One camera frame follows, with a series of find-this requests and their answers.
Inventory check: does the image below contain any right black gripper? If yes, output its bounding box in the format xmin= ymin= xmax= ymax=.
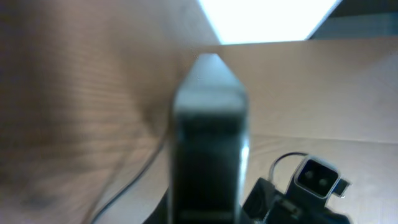
xmin=241 ymin=177 xmax=351 ymax=224

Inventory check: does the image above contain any Galaxy smartphone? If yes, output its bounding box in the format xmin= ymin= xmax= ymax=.
xmin=167 ymin=54 xmax=249 ymax=223

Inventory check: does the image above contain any black USB charging cable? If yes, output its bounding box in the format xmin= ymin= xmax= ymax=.
xmin=90 ymin=136 xmax=170 ymax=224

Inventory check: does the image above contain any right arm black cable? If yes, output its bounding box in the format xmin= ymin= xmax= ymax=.
xmin=267 ymin=151 xmax=308 ymax=184

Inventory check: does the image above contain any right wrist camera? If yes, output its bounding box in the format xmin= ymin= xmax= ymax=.
xmin=289 ymin=155 xmax=352 ymax=200

